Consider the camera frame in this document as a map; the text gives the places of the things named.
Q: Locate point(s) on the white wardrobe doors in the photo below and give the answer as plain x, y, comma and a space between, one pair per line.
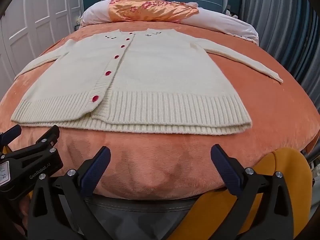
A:
35, 17

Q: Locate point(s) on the orange plush blanket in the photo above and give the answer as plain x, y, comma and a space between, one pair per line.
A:
150, 160

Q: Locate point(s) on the grey pleated curtain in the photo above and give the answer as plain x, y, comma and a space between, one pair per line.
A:
280, 30

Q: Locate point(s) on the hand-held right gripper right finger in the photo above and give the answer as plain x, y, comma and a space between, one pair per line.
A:
226, 170

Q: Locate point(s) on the grey smooth fabric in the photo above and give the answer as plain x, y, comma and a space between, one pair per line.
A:
140, 215

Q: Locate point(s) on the white pillow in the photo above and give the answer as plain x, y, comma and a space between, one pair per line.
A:
220, 22

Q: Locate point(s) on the yellow cloth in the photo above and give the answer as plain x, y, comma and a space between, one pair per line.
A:
290, 180

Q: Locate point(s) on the blue nightstand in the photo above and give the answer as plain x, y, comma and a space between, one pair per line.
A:
77, 28

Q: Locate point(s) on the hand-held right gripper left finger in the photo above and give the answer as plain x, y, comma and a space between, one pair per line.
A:
96, 170

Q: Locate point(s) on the pale yellow item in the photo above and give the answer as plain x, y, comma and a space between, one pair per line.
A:
79, 20

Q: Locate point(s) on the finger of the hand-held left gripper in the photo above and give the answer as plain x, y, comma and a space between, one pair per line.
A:
13, 130
47, 136

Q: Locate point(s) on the orange floral satin pillow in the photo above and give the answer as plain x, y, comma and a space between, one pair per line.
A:
150, 10

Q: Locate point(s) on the cream knitted cardigan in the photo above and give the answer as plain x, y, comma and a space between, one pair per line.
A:
160, 80

